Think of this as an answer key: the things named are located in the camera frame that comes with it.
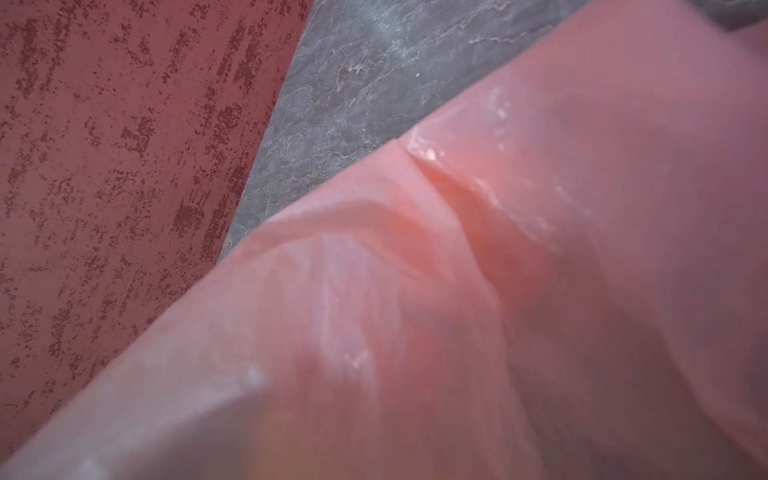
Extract pink fruit-print plastic bag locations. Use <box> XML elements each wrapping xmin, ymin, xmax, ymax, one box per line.
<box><xmin>1</xmin><ymin>1</ymin><xmax>767</xmax><ymax>479</ymax></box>

